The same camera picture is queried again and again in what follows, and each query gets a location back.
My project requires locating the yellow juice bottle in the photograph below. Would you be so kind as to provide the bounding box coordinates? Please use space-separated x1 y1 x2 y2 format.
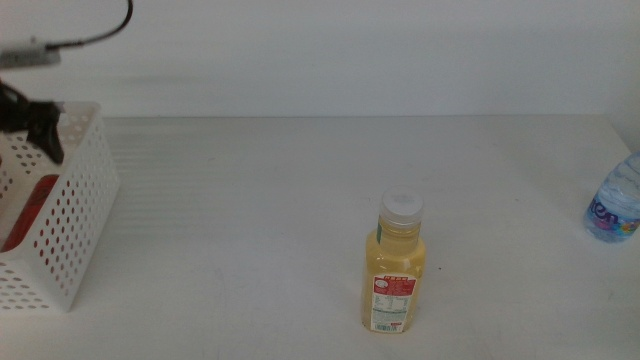
360 185 428 335

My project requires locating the clear water bottle blue cap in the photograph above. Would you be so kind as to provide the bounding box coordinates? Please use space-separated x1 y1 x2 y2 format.
582 151 640 244

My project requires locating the white perforated plastic basket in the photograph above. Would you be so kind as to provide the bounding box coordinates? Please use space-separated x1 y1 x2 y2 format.
0 101 121 314

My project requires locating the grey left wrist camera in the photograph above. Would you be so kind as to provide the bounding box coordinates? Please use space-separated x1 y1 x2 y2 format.
0 42 62 70

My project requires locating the black left camera cable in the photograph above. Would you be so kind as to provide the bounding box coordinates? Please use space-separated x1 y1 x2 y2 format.
44 0 135 51

